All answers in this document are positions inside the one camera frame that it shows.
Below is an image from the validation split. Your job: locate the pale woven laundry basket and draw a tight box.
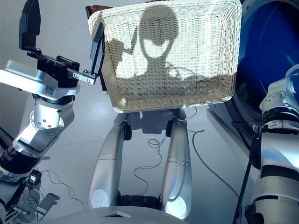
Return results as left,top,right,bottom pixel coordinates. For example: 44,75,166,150
87,0,242,114

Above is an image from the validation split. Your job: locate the grey washing machine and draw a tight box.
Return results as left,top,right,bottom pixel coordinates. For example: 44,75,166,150
206,0,299,164

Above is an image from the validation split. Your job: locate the silver robot leg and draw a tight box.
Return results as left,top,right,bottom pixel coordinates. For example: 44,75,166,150
160,108,192,220
88,115,131,209

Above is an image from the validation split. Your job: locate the small black box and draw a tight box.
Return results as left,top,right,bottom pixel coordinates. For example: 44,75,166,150
28,169,43,185

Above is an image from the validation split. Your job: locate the black robot waist joint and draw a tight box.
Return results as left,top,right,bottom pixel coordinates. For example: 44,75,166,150
118,195,162,210

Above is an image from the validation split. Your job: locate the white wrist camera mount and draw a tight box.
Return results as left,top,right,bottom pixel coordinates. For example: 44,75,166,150
0,59,81,101

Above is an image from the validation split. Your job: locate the thin grey floor cord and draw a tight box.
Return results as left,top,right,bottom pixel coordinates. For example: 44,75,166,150
133,137,164,191

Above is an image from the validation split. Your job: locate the grey metal bracket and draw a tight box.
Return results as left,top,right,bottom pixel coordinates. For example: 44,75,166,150
36,193,61,222

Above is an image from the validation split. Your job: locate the long grey floor cable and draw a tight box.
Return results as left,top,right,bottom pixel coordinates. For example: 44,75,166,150
191,130,241,199

